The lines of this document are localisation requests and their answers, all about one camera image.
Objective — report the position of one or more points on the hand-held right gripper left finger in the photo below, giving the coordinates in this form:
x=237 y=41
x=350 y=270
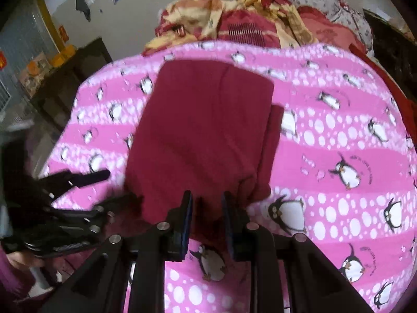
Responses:
x=186 y=221

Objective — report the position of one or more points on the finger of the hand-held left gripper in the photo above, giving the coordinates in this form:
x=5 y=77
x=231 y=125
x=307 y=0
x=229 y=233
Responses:
x=88 y=176
x=120 y=202

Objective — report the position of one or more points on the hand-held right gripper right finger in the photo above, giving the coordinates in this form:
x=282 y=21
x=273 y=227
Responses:
x=228 y=225

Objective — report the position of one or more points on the maroon garment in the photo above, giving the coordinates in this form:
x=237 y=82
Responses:
x=202 y=130

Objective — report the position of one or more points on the person's left forearm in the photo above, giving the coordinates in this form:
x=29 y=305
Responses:
x=11 y=283

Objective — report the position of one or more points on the person's left hand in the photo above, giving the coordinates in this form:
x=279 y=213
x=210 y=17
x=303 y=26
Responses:
x=21 y=261

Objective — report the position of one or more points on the pink penguin print blanket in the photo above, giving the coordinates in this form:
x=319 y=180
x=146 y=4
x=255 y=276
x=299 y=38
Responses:
x=325 y=176

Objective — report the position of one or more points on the dark wooden table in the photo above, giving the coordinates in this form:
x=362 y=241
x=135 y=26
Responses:
x=88 y=58

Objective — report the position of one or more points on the orange box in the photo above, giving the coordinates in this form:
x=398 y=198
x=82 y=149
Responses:
x=34 y=70

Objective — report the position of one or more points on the yellow box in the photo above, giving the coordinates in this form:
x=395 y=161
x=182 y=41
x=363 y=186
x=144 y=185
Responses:
x=63 y=57

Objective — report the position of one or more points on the window grille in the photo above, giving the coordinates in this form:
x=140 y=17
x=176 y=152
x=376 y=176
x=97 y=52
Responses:
x=22 y=32

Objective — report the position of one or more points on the dark hanging cloth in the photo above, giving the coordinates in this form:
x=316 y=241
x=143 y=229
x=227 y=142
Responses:
x=83 y=5

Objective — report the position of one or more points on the red yellow floral quilt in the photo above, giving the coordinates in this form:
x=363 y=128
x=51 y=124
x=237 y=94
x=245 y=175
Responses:
x=241 y=22

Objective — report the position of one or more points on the dark wooden headboard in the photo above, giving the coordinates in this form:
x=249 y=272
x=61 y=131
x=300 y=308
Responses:
x=391 y=52

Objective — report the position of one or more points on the red wall sticker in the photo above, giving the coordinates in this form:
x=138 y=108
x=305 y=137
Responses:
x=64 y=33
x=2 y=60

